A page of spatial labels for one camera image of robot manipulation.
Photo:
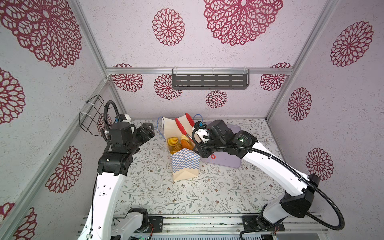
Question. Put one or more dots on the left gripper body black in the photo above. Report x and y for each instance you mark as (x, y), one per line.
(138, 137)

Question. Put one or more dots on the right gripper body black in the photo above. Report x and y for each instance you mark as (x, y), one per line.
(206, 151)

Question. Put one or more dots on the red metal kitchen tongs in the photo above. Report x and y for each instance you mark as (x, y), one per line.
(186, 125)

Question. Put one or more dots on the blue checkered paper bag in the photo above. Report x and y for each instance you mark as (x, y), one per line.
(185, 163)

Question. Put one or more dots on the yellow twisted bread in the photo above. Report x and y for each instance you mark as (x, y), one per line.
(172, 142)

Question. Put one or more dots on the long orange baguette bread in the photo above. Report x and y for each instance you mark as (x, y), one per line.
(176, 148)

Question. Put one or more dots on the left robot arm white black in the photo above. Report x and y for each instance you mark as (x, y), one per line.
(101, 216)

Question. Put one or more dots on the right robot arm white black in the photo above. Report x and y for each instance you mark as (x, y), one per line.
(298, 196)

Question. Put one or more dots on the lavender plastic tray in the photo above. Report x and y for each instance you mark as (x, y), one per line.
(225, 159)

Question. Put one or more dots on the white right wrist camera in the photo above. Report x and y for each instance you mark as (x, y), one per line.
(201, 135)

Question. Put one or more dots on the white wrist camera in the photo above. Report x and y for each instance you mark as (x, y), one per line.
(201, 135)
(124, 118)

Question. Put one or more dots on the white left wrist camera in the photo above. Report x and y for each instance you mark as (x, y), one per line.
(124, 118)

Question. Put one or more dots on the black wire wall rack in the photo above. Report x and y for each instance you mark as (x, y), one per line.
(91, 120)

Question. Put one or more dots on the dark grey wall shelf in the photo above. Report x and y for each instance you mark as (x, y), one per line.
(190, 81)

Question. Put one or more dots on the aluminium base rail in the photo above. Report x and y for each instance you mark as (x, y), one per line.
(229, 226)

